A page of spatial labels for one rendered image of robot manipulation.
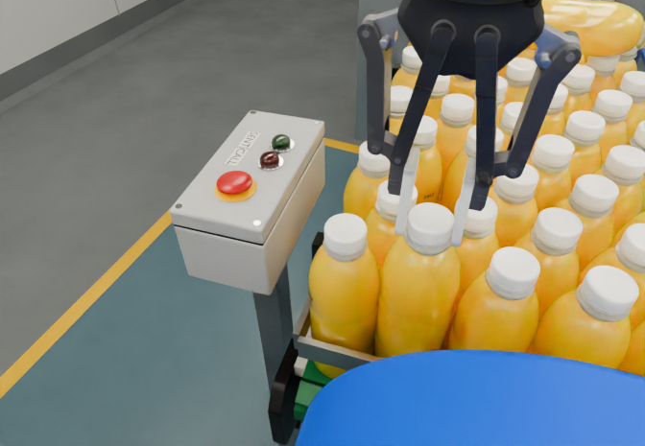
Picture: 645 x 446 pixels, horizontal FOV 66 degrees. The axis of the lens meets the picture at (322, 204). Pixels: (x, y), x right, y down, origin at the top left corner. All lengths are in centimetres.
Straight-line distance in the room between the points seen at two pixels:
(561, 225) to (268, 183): 28
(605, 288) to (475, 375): 24
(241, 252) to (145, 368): 127
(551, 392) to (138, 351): 163
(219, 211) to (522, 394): 34
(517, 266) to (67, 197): 222
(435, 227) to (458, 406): 21
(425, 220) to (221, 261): 22
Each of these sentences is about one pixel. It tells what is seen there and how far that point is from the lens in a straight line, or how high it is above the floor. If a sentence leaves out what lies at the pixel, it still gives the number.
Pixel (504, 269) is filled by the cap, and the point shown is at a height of 111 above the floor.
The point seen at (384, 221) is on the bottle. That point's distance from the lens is 50.
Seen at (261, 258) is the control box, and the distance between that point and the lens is 50.
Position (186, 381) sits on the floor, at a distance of 168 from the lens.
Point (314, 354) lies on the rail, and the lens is 54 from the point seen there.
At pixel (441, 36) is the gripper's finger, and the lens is 31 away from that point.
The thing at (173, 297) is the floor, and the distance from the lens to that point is 189.
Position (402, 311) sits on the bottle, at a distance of 46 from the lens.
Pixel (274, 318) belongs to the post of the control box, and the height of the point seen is 84.
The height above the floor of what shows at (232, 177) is 111.
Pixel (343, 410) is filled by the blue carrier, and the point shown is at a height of 118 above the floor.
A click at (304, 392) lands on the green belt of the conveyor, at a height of 90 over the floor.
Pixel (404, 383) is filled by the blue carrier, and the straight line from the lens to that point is 25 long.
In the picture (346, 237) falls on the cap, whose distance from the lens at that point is 44.
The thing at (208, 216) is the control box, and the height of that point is 110.
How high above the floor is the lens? 143
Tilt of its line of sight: 42 degrees down
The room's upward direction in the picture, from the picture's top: 1 degrees counter-clockwise
